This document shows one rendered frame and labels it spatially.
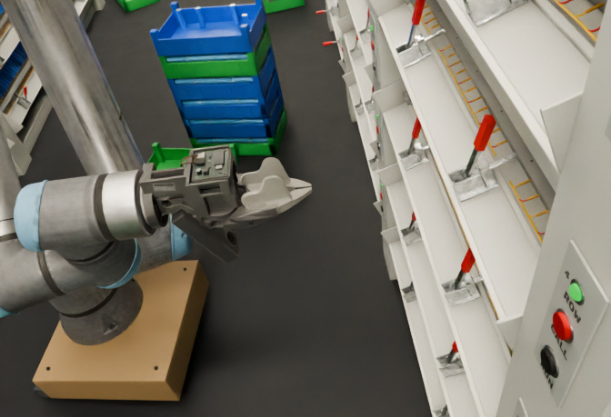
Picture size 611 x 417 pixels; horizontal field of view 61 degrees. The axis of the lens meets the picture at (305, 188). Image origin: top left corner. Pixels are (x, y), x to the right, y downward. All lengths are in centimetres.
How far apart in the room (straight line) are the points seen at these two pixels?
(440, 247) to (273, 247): 82
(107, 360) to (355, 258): 67
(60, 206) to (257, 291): 81
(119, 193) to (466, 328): 46
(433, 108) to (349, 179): 101
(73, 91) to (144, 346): 56
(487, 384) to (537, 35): 40
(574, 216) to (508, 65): 13
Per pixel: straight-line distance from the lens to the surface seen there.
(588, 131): 28
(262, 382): 130
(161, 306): 129
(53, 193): 73
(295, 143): 183
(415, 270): 99
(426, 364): 111
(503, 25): 43
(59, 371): 132
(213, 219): 68
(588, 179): 29
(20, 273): 85
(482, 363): 67
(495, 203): 55
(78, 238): 72
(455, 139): 62
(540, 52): 40
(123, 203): 68
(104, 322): 127
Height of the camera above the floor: 114
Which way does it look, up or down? 43 degrees down
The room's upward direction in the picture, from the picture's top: 11 degrees counter-clockwise
